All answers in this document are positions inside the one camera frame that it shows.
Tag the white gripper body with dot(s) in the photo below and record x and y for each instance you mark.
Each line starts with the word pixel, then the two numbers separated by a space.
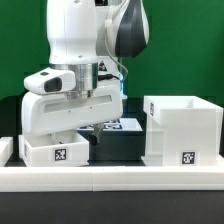
pixel 46 114

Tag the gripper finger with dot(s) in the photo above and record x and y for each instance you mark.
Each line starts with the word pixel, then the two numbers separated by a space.
pixel 94 138
pixel 61 137

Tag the white front drawer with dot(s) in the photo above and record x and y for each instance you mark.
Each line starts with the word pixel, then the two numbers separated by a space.
pixel 42 152

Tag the white drawer cabinet box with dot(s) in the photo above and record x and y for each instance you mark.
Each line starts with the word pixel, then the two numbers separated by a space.
pixel 181 131

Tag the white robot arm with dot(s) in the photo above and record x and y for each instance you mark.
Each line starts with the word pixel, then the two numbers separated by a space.
pixel 80 86

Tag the white marker sheet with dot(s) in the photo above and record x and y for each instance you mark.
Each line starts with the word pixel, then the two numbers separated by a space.
pixel 122 124

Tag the white left border rail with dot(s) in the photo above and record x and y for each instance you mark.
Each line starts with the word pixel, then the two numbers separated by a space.
pixel 6 150

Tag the white border rail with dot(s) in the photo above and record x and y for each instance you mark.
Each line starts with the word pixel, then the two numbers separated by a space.
pixel 6 150
pixel 37 179

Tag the white front border rail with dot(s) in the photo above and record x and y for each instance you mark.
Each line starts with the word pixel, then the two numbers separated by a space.
pixel 37 179

